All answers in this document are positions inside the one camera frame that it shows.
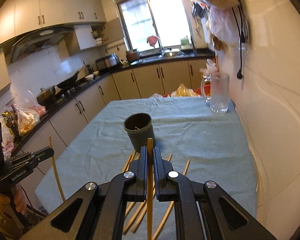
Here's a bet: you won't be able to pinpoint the dark cooking pot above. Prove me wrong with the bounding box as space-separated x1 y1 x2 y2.
36 86 56 106

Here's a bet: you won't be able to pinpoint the wooden chopstick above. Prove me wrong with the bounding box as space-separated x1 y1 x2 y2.
121 154 133 173
48 136 66 203
131 154 172 233
125 151 140 217
122 151 136 235
147 138 153 240
152 159 190 240

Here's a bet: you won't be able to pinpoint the beige upper cabinets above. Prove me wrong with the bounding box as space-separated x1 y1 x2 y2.
0 0 106 44

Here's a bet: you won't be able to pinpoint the black utensil holder cup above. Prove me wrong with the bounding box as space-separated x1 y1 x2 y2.
123 113 156 153

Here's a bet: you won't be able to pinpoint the beige kitchen base cabinets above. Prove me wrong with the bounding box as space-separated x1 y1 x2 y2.
12 58 216 188

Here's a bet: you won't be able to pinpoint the yellow bag behind table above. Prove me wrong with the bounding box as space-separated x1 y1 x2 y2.
170 83 200 97

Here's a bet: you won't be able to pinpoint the range hood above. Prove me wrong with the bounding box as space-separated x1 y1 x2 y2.
8 25 74 64

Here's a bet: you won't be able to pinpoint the hanging plastic bags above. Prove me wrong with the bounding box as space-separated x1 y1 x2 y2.
185 0 243 51

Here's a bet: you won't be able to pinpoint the silver rice cooker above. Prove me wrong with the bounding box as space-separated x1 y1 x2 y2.
95 53 120 71

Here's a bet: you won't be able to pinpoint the black hanging cable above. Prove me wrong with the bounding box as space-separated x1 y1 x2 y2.
231 4 246 80

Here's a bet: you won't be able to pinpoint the black wok pan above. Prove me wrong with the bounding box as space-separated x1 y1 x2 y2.
56 71 79 89

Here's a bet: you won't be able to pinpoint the brown clay pot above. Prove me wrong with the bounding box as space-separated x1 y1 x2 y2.
126 49 140 63

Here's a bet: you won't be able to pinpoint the red cloth at window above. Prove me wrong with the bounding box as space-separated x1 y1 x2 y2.
147 35 159 48

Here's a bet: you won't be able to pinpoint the person's left hand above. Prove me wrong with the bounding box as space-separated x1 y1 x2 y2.
0 183 28 217

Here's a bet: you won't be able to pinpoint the plastic bag with food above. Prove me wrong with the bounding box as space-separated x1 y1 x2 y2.
12 90 46 136

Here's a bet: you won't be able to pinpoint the clear glass mug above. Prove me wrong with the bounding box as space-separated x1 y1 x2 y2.
202 72 230 114

